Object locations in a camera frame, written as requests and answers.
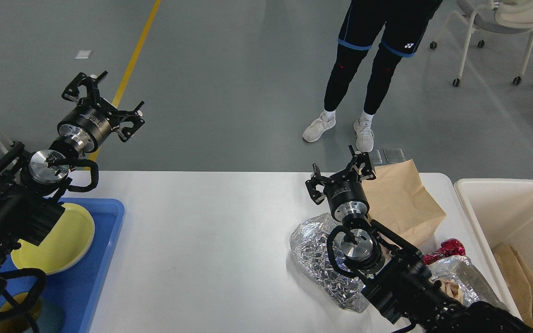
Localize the yellow plate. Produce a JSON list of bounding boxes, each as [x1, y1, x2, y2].
[[11, 203, 95, 275]]

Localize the large crumpled foil ball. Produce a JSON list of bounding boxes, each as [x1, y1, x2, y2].
[[289, 213, 370, 313]]

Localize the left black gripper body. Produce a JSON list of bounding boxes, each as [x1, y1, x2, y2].
[[56, 106, 112, 154]]

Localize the person in black clothes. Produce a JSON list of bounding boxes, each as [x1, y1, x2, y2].
[[302, 0, 442, 152]]

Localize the grey floor outlet plates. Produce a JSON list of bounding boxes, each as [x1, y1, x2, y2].
[[369, 148, 408, 165]]

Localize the pink plate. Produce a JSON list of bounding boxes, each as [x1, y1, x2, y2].
[[65, 226, 95, 270]]

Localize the brown paper in bin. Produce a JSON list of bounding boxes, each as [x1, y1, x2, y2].
[[493, 244, 533, 328]]

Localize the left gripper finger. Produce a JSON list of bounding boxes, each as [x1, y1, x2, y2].
[[105, 101, 145, 142], [62, 71, 109, 109]]

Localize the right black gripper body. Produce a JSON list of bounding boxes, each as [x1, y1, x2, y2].
[[323, 179, 370, 222]]

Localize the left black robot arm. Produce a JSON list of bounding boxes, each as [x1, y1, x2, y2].
[[0, 71, 145, 333]]

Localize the dark green mug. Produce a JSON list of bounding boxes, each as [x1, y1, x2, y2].
[[0, 297, 65, 333]]

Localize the white plastic bin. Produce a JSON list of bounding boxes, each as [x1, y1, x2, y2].
[[454, 179, 533, 310]]

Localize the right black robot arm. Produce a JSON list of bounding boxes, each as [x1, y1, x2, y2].
[[305, 146, 533, 333]]

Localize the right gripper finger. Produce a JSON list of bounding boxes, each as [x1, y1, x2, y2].
[[336, 145, 377, 183], [305, 164, 336, 205]]

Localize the white rolling chair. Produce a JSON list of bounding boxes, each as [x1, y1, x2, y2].
[[429, 0, 533, 87]]

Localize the brown paper bag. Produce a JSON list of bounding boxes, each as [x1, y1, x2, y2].
[[362, 160, 446, 247]]

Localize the red foil wrapper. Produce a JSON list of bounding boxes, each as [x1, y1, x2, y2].
[[422, 238, 466, 265]]

